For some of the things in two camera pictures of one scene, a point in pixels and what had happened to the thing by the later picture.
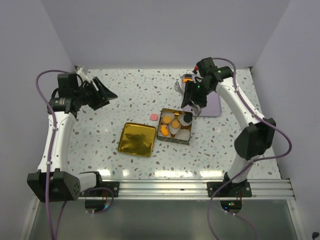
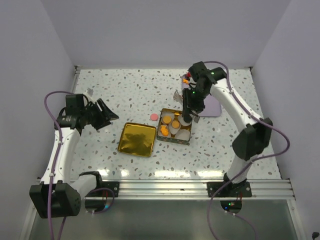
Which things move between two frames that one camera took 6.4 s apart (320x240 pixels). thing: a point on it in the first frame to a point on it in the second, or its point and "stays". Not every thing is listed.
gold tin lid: x=137 y=139 stays
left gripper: x=99 y=101 to x=104 y=116
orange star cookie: x=164 y=131 stays
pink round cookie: x=154 y=117 stays
